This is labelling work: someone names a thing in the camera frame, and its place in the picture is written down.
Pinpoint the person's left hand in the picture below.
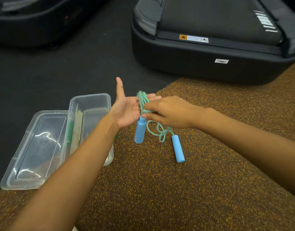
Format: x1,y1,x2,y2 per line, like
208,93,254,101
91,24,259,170
108,77,162,130

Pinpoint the person's right hand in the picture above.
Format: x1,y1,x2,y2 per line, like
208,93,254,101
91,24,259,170
140,95,208,130

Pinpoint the blue-handled green jump rope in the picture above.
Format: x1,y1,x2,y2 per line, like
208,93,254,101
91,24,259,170
134,90,186,163

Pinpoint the clear plastic box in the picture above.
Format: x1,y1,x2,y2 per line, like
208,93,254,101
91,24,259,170
63,93,114,167

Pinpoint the clear plastic lid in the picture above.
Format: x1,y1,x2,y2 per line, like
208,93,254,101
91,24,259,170
0,110,69,191

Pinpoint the person's left forearm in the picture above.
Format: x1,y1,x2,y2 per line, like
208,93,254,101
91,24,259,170
7,114,120,231

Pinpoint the person's right forearm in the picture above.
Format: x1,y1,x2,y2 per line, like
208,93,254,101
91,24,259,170
198,107,295,200

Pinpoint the black treadmill with warning sticker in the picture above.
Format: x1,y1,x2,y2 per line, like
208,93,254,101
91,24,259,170
131,0,295,86

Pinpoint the beige paper strip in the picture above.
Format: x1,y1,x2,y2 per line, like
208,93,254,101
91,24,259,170
70,104,83,157

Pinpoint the black treadmill with red mark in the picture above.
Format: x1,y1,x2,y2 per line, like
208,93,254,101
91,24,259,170
0,0,112,47

